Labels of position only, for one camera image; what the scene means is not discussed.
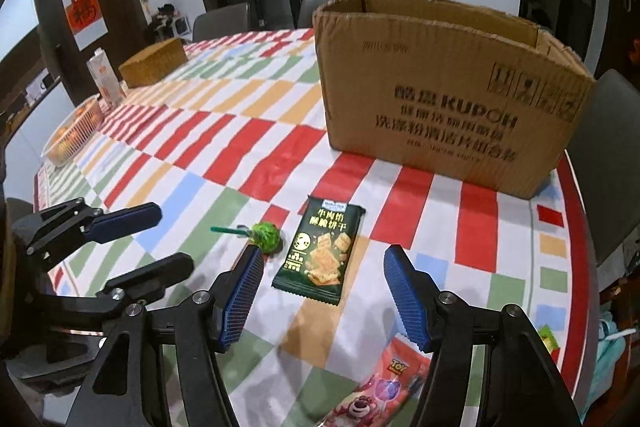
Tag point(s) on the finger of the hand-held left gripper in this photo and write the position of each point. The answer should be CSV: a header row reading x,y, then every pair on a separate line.
x,y
155,274
125,221

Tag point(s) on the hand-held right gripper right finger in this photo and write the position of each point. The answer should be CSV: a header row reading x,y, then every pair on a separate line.
x,y
407,302

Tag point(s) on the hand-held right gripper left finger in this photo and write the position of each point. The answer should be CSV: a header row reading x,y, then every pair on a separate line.
x,y
240,302

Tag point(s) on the green lollipop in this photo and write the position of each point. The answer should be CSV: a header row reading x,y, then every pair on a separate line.
x,y
265,234

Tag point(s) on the dark green cracker packet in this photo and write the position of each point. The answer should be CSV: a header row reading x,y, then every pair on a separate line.
x,y
320,252

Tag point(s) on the brown cardboard box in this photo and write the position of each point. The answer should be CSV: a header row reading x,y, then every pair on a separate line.
x,y
440,107

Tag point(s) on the red bear snack packet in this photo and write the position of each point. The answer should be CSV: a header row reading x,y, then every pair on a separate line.
x,y
380,387

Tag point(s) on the white plastic basket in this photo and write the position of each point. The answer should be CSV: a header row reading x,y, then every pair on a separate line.
x,y
65,152

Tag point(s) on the pile of oranges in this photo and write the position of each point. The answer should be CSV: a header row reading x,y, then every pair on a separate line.
x,y
75,127

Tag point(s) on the colourful striped tablecloth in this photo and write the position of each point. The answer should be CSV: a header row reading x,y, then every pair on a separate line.
x,y
210,142

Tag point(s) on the white sideboard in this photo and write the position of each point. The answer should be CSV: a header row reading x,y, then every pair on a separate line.
x,y
30,132

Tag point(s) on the green wrapped candy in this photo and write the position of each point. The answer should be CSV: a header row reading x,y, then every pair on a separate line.
x,y
547,338

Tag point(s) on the white orange drink carton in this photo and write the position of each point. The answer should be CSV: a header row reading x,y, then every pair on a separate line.
x,y
105,77

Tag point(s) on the woven wicker box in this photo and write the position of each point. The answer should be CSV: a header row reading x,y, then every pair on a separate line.
x,y
152,64

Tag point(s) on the teal cloth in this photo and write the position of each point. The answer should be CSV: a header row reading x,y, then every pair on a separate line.
x,y
612,342

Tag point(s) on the red white door poster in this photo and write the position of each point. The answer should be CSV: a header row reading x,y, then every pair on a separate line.
x,y
85,12

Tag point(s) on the grey dining chair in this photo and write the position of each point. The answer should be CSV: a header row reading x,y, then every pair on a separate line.
x,y
317,9
610,157
220,22

